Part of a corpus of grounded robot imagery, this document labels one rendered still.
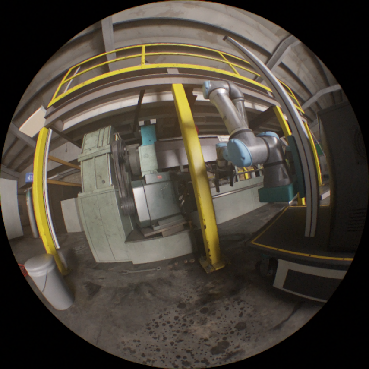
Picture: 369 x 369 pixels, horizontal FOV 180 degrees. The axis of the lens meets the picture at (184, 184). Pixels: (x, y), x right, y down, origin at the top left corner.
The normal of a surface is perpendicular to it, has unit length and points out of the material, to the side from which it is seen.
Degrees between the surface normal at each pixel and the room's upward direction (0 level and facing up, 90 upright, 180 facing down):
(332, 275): 90
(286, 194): 90
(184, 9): 171
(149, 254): 90
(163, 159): 90
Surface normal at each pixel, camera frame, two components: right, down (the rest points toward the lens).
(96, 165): 0.20, -0.07
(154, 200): 0.51, -0.13
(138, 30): 0.23, 0.96
